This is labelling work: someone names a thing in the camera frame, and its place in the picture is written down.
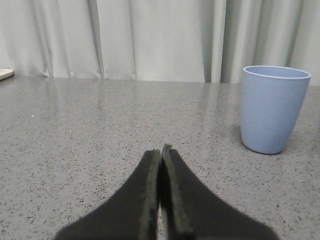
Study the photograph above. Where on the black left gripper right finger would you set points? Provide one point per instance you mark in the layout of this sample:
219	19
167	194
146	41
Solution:
193	212

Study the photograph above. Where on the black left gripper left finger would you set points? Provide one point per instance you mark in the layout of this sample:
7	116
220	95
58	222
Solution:
130	214

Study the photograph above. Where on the blue plastic cup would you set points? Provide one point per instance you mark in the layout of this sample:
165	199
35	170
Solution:
271	100

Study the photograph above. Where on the grey pleated curtain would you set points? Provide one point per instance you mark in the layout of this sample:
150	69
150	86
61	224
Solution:
158	40

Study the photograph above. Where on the white flat object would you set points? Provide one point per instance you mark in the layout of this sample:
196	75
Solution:
5	73

